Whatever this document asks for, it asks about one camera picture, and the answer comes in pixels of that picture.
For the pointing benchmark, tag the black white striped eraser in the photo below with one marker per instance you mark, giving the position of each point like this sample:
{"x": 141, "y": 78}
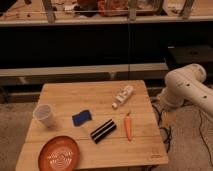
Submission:
{"x": 103, "y": 131}

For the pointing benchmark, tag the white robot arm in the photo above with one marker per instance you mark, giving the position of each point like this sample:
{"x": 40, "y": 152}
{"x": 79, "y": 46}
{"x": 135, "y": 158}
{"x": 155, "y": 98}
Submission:
{"x": 186, "y": 83}

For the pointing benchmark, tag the white plastic bottle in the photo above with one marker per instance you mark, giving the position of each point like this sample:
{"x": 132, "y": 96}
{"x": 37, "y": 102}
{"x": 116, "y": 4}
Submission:
{"x": 122, "y": 96}

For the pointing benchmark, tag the blue sponge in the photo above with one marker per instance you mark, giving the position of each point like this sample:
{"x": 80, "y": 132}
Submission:
{"x": 81, "y": 117}

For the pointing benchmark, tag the wooden folding table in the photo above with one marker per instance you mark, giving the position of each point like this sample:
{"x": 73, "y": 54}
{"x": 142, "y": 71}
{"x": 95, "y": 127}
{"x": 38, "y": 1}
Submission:
{"x": 68, "y": 99}

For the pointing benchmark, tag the orange toy carrot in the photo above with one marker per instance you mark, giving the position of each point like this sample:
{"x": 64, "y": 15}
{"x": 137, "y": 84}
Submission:
{"x": 128, "y": 126}

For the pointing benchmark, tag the clear plastic cup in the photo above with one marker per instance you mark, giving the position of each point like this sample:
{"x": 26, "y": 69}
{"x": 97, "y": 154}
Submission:
{"x": 43, "y": 113}

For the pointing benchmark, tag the black box on right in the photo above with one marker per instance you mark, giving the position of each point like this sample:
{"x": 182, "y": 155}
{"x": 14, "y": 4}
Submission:
{"x": 180, "y": 56}

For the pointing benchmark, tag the orange plate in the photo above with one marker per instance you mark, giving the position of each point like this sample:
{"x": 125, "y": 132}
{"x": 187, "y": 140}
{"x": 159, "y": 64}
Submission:
{"x": 61, "y": 153}

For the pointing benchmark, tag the long wooden shelf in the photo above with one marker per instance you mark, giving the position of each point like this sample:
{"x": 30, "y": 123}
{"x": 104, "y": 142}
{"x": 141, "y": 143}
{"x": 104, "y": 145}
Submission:
{"x": 99, "y": 12}

